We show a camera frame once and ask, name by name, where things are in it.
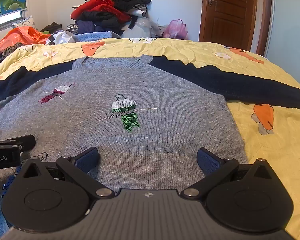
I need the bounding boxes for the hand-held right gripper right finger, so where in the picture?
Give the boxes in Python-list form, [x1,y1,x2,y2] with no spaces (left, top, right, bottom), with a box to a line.
[180,147,274,198]

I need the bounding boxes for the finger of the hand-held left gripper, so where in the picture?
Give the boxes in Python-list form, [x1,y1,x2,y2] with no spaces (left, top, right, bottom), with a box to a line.
[0,134,37,153]

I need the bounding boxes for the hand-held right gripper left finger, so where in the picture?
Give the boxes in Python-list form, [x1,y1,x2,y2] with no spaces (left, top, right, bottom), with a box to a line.
[21,147,115,198]

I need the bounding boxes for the grey knit sweater navy sleeves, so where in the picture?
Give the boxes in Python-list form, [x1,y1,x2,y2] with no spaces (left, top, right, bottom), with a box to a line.
[0,55,300,194]

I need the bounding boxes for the pile of mixed clothes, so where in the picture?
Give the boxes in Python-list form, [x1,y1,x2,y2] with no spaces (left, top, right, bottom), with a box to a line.
[70,0,152,37]

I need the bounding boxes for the orange plastic bag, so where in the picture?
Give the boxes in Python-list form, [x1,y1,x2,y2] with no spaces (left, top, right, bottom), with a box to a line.
[0,27,51,53]

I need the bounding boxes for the white crumpled cloth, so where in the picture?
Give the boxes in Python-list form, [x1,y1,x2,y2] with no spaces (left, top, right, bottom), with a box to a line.
[50,30,76,45]

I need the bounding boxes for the yellow printed bedsheet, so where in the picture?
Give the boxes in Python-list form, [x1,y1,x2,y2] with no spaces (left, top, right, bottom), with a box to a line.
[0,37,300,240]

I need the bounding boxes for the window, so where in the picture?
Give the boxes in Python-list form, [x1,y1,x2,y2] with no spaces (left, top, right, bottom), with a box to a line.
[0,10,28,34]

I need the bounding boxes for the floral pillow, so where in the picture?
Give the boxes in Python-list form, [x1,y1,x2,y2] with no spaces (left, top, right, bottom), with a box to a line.
[12,16,37,30]

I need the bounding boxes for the dark olive cloth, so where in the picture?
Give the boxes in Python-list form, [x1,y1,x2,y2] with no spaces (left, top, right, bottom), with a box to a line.
[41,22,63,34]

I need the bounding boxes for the light blue folded towel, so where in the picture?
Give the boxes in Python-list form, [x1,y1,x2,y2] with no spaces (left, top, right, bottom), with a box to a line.
[72,31,122,43]

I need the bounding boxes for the pink plastic bag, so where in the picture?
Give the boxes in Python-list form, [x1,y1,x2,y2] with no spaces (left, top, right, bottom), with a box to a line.
[162,19,189,40]

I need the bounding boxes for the clear plastic bag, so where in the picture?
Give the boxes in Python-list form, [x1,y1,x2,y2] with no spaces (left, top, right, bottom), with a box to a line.
[136,19,163,38]

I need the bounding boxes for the brown wooden door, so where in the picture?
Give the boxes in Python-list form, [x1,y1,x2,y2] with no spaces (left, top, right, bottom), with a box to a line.
[199,0,260,52]

